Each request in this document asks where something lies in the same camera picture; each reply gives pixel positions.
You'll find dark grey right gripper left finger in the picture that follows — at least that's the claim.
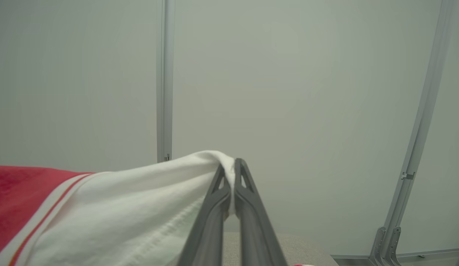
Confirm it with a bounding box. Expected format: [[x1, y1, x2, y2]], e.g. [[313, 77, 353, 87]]
[[178, 164, 232, 266]]

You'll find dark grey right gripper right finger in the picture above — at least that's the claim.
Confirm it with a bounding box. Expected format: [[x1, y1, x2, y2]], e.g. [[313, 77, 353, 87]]
[[234, 158, 288, 266]]

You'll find red jersey with white sleeves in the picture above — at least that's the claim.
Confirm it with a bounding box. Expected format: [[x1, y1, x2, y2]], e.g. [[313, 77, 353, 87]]
[[0, 150, 237, 266]]

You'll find grey metal partition post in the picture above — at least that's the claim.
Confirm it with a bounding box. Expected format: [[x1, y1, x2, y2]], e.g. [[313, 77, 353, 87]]
[[156, 0, 176, 163]]

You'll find grey metal post with brackets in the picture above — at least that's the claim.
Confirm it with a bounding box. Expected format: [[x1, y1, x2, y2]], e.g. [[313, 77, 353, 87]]
[[369, 0, 456, 266]]

